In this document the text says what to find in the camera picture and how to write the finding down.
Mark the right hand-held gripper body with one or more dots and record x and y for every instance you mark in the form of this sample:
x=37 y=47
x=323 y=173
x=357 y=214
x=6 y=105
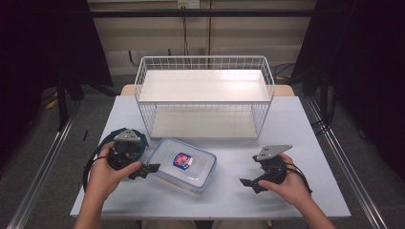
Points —
x=272 y=152

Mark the white wall socket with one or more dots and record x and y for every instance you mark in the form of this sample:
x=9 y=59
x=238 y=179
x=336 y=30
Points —
x=188 y=3

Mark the black curtain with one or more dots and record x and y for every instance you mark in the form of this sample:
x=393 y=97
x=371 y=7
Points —
x=366 y=63
x=38 y=47

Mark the wooden table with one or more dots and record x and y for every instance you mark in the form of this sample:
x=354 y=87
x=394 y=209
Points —
x=285 y=90

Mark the aluminium rail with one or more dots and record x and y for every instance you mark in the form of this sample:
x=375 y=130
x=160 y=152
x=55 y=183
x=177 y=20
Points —
x=41 y=175
x=350 y=171

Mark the black horizontal bar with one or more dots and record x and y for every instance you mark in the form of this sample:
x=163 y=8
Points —
x=203 y=12

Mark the teal round food container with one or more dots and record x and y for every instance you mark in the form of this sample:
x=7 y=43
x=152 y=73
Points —
x=144 y=143

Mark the person's right hand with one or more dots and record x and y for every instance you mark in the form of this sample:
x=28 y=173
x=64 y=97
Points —
x=294 y=186

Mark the clear rectangular food container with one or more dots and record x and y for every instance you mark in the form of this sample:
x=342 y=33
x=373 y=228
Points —
x=191 y=176

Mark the black metal stand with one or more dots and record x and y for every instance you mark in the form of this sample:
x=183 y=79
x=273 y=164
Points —
x=61 y=101

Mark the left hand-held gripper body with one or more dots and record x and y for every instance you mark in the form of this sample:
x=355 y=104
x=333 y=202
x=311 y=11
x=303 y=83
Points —
x=127 y=136

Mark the person's left hand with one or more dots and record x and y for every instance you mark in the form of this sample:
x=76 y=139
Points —
x=102 y=178

